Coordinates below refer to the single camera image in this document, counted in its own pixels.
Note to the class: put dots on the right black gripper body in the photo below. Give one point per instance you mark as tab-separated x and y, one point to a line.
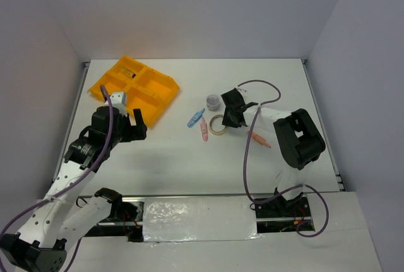
228	120

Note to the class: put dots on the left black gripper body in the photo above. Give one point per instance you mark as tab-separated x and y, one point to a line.
126	132

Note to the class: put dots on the jar of paper clips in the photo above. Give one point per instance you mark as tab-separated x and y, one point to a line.
212	102

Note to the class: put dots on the clear tape roll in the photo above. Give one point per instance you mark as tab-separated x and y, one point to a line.
210	126

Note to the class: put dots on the pink highlighter pen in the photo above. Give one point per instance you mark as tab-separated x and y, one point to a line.
204	129

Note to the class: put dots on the blue highlighter pen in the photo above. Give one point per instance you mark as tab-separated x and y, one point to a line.
195	118

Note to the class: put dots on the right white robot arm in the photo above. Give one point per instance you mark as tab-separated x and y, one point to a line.
299	140

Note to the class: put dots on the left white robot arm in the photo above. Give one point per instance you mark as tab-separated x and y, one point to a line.
43	242

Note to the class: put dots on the yellow compartment tray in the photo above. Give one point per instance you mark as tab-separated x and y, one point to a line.
151	91

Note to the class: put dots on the silver foil covered plate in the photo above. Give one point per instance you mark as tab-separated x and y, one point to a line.
196	219

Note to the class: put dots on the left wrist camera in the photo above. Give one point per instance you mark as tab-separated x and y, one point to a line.
118	99

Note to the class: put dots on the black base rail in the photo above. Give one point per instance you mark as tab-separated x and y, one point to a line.
269	219

